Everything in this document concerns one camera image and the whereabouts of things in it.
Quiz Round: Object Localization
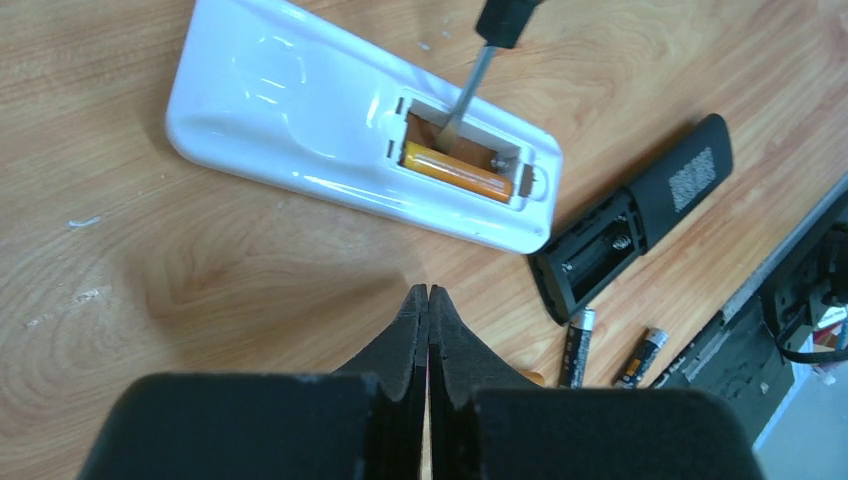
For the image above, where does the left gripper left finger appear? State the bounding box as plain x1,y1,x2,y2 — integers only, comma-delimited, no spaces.
80,285,428,479

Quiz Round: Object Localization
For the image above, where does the black remote control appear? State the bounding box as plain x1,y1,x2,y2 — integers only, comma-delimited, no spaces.
528,113,734,325

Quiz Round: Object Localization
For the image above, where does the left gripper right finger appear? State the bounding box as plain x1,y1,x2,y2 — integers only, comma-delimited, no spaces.
428,286,763,479

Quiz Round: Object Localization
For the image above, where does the black AAA battery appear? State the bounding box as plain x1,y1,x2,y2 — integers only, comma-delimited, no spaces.
612,327,669,389
558,308,596,389

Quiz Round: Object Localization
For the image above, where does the white remote orange battery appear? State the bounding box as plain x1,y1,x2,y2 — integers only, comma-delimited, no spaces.
165,1,564,254

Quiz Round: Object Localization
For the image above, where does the orange aaa battery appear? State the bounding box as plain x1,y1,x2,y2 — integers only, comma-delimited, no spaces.
400,142,514,203
521,370,546,387

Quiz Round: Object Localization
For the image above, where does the yellow handled screwdriver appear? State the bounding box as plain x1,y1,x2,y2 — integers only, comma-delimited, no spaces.
433,0,542,154

